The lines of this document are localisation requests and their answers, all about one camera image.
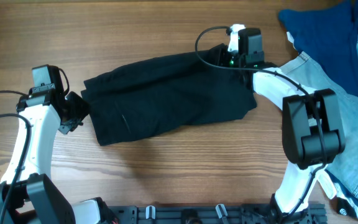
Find black shorts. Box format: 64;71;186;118
81;44;257;146

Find dark blue shirt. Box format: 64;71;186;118
278;1;358;97

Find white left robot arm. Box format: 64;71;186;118
0;65;106;223

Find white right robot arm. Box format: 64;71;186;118
211;24;345;223

